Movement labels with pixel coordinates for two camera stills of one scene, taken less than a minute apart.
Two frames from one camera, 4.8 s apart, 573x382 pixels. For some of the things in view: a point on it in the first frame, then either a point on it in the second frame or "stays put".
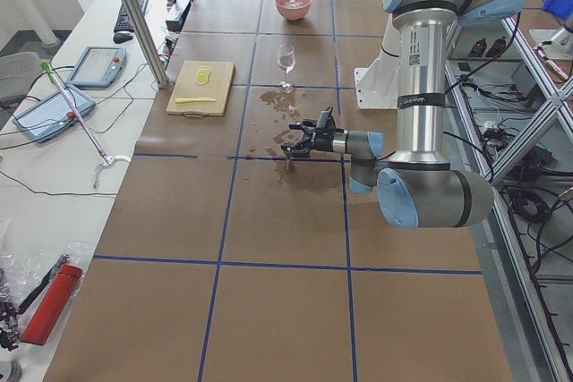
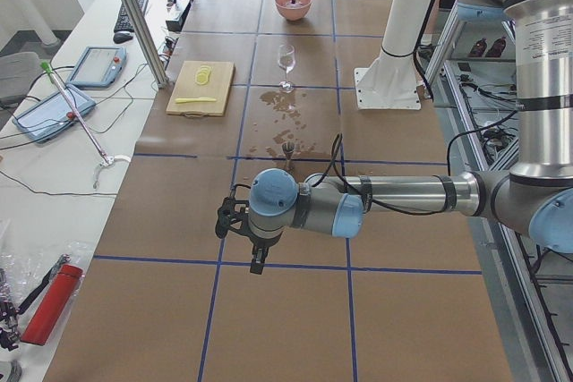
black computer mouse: x=123 y=37 stays put
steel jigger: x=287 y=150 stays put
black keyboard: x=124 y=22 stays put
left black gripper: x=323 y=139 to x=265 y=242
